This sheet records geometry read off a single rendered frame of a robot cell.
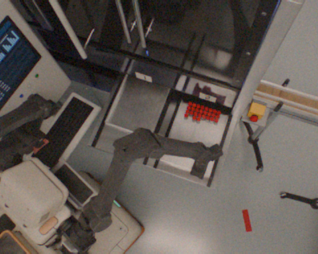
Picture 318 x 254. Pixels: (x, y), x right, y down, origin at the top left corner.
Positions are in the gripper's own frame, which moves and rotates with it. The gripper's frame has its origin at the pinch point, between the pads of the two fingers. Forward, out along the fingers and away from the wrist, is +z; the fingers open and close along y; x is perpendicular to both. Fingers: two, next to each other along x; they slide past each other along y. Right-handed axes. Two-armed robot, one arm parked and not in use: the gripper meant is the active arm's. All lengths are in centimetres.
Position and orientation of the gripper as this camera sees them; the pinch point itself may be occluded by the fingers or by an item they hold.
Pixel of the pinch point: (197, 172)
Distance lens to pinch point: 160.6
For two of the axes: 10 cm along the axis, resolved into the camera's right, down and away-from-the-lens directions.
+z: -0.6, 4.3, 9.0
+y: 3.7, -8.3, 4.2
